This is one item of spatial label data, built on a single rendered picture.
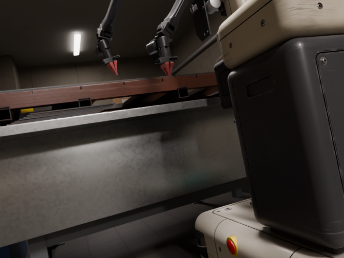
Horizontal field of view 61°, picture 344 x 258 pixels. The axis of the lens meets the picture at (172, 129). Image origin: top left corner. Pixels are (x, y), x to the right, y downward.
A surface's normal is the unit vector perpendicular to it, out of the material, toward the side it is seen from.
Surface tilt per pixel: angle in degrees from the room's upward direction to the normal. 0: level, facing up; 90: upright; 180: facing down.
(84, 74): 90
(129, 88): 90
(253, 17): 90
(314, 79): 90
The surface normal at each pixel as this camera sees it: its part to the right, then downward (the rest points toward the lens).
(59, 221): 0.40, -0.11
